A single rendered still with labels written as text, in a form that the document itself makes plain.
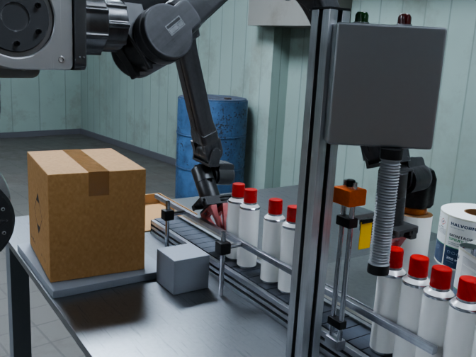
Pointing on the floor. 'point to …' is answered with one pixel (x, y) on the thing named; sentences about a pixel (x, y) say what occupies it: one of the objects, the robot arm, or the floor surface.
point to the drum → (232, 135)
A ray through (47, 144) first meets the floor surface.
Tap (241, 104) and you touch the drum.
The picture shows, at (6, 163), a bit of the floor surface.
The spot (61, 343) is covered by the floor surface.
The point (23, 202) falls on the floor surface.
